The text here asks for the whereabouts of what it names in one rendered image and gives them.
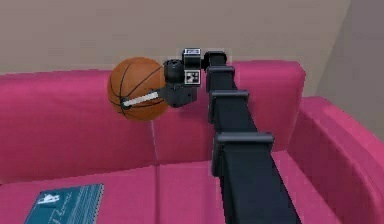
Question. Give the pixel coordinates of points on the pink sofa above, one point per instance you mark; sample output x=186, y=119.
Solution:
x=83, y=133

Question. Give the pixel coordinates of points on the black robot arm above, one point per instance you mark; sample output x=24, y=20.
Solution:
x=246, y=173

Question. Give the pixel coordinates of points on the teal book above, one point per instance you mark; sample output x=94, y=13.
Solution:
x=66, y=206

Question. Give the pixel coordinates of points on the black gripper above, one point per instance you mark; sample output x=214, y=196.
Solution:
x=176, y=83

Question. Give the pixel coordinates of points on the orange basketball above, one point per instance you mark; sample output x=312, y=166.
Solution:
x=133, y=80

